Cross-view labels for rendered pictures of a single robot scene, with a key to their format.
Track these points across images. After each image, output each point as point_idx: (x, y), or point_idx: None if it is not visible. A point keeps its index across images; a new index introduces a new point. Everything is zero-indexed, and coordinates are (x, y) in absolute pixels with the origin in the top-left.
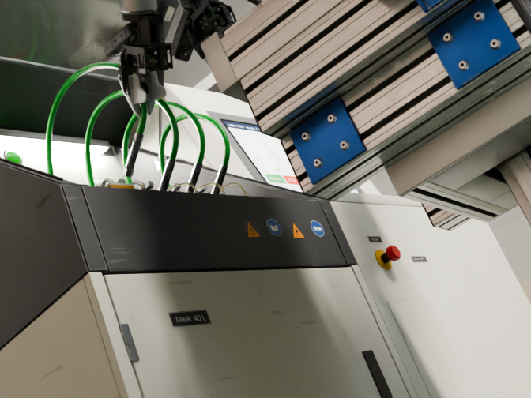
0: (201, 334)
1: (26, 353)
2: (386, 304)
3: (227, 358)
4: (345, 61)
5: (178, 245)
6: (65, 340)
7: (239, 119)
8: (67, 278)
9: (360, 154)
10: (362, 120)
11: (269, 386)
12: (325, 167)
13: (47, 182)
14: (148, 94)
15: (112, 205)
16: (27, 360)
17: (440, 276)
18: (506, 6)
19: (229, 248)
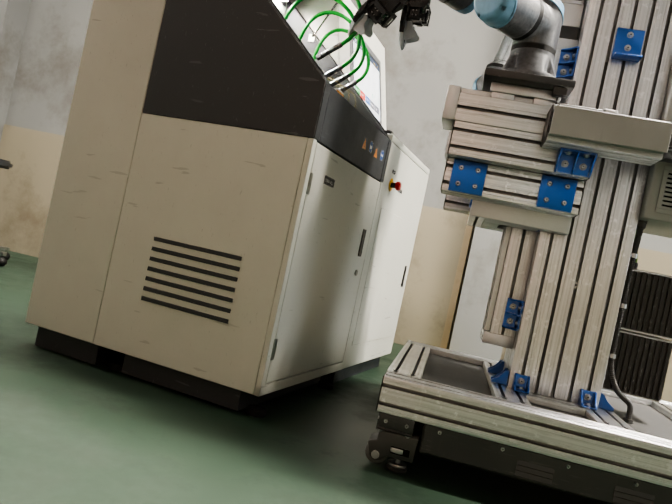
0: (328, 192)
1: (243, 141)
2: (380, 209)
3: (329, 208)
4: (507, 158)
5: (342, 139)
6: (275, 156)
7: None
8: (297, 129)
9: (477, 195)
10: (489, 182)
11: (333, 230)
12: (459, 187)
13: (317, 72)
14: None
15: (334, 104)
16: (241, 145)
17: (400, 204)
18: (579, 191)
19: (354, 150)
